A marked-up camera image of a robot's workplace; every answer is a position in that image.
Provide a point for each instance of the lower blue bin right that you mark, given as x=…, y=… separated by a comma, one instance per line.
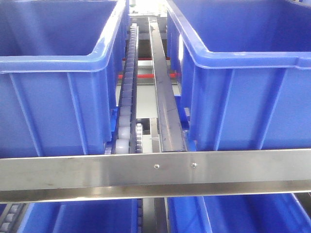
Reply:
x=267, y=213

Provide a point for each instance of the blue plastic bin left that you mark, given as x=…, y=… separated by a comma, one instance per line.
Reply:
x=59, y=63

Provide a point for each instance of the steel divider rail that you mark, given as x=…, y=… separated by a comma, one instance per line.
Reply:
x=170, y=130

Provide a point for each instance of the stainless steel shelf frame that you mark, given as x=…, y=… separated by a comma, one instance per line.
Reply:
x=169, y=174

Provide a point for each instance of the lower blue bin left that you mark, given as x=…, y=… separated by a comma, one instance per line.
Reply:
x=98, y=216

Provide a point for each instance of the blue plastic bin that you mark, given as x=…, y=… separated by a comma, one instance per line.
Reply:
x=59, y=63
x=245, y=70

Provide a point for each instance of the white roller conveyor track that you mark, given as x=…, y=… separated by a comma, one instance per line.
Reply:
x=125, y=131

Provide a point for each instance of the lower roller track left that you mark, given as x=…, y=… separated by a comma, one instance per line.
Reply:
x=11, y=217

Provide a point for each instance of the blue plastic bin right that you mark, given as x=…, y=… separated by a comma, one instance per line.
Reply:
x=245, y=70

